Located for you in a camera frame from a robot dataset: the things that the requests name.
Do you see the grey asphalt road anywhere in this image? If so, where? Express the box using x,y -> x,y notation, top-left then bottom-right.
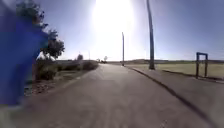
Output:
9,63 -> 216,128

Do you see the dry grass field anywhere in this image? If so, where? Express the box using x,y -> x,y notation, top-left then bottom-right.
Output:
128,62 -> 224,80

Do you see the small tree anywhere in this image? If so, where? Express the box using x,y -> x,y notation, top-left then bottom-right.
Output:
76,53 -> 84,62

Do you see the row of low bushes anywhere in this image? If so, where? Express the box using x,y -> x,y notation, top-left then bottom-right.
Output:
33,59 -> 100,82

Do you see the dark metal frame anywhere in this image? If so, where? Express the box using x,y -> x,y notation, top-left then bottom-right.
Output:
195,51 -> 209,80

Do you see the tall thick pole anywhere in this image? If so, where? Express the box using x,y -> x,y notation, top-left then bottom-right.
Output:
145,0 -> 157,71

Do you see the leafy tree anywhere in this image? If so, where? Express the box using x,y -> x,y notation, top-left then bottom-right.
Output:
14,0 -> 66,62

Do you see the thin pole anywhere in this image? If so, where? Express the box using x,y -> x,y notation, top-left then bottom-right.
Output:
121,31 -> 126,67

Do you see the grey paved sidewalk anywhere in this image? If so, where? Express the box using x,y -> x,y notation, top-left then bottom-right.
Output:
124,64 -> 224,128

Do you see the dirt and gravel strip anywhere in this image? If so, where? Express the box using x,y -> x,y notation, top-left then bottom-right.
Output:
23,68 -> 94,98

